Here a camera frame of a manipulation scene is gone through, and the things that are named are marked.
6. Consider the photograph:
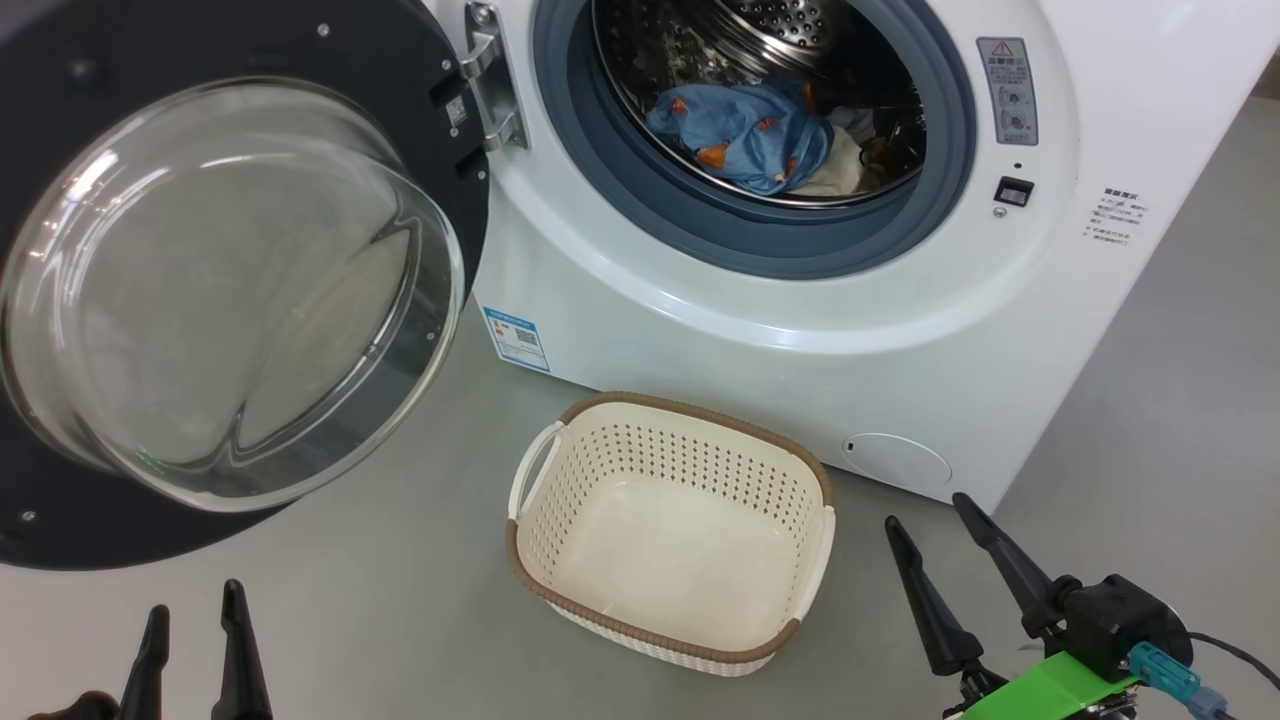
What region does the stainless steel washing machine drum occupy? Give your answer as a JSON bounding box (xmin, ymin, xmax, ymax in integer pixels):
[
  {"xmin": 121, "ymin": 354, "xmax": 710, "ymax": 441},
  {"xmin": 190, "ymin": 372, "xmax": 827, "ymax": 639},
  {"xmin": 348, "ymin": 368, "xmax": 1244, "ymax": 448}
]
[{"xmin": 592, "ymin": 0, "xmax": 926, "ymax": 209}]

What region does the cream cartoon print garment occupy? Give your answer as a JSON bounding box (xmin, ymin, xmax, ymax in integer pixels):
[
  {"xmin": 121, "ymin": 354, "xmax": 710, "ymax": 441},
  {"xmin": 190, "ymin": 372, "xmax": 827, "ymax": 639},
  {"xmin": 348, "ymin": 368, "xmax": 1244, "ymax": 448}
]
[{"xmin": 795, "ymin": 105, "xmax": 883, "ymax": 196}]

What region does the teal cable connector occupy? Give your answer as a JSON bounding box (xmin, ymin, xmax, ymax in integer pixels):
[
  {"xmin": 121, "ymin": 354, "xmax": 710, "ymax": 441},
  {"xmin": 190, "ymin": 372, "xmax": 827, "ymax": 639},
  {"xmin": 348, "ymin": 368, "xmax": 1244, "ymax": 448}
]
[{"xmin": 1130, "ymin": 642, "xmax": 1201, "ymax": 701}]

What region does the white front-load washing machine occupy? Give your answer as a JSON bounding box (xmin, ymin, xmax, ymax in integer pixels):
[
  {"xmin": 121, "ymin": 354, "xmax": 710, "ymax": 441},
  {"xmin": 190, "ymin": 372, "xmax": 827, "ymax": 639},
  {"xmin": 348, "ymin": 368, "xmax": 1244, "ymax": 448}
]
[{"xmin": 420, "ymin": 0, "xmax": 1280, "ymax": 513}]

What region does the black round glass washer door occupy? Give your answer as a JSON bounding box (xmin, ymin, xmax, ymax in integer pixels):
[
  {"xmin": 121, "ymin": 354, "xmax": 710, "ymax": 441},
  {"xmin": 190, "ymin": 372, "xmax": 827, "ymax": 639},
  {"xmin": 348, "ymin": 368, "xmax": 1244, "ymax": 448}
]
[{"xmin": 0, "ymin": 0, "xmax": 491, "ymax": 571}]

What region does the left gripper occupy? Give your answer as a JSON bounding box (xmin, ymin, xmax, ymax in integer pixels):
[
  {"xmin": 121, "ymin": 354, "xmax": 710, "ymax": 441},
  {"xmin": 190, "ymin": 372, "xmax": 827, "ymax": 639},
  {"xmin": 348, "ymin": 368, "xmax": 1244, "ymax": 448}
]
[{"xmin": 28, "ymin": 579, "xmax": 274, "ymax": 720}]

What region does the blue patterned garment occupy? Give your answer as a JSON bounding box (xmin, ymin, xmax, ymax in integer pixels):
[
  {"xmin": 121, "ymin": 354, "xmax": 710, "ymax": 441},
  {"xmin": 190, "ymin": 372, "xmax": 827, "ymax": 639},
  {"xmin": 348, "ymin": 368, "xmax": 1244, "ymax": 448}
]
[{"xmin": 647, "ymin": 80, "xmax": 836, "ymax": 196}]

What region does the thin black cable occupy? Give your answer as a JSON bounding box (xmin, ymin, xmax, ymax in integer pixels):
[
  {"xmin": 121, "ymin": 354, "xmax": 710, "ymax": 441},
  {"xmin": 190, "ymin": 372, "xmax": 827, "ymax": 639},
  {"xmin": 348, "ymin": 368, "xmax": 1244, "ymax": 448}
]
[{"xmin": 1185, "ymin": 632, "xmax": 1280, "ymax": 691}]

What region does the blue energy label sticker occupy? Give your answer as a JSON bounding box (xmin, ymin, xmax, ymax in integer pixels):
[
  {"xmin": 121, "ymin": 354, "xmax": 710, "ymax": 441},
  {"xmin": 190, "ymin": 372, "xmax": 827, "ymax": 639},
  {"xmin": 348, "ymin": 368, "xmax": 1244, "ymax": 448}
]
[{"xmin": 483, "ymin": 306, "xmax": 551, "ymax": 373}]

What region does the grey warning label sticker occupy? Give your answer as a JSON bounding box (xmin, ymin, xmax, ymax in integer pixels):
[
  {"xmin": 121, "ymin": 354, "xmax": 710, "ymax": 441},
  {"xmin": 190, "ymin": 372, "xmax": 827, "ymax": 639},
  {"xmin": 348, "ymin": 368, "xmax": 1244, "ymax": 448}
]
[{"xmin": 977, "ymin": 37, "xmax": 1039, "ymax": 147}]

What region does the metal door hinge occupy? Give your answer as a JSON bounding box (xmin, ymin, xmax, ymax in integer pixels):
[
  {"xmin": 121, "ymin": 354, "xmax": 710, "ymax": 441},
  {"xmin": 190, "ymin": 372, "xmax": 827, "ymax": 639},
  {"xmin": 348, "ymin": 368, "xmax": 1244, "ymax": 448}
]
[{"xmin": 462, "ymin": 0, "xmax": 529, "ymax": 153}]

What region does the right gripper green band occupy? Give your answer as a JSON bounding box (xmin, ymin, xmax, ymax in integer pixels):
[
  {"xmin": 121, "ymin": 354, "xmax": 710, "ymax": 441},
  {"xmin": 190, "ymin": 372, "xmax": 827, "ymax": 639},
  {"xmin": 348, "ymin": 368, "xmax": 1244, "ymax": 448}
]
[{"xmin": 885, "ymin": 492, "xmax": 1191, "ymax": 720}]

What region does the cream perforated laundry basket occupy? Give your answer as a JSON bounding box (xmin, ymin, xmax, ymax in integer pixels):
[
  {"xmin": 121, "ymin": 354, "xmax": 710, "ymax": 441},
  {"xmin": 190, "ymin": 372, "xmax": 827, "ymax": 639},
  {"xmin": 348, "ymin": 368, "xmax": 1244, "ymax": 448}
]
[{"xmin": 505, "ymin": 391, "xmax": 836, "ymax": 678}]

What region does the white oval filter cover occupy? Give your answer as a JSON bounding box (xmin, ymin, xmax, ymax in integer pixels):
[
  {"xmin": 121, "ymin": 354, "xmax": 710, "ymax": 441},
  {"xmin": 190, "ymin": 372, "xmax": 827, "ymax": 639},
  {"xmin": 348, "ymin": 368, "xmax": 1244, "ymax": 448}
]
[{"xmin": 842, "ymin": 432, "xmax": 953, "ymax": 493}]

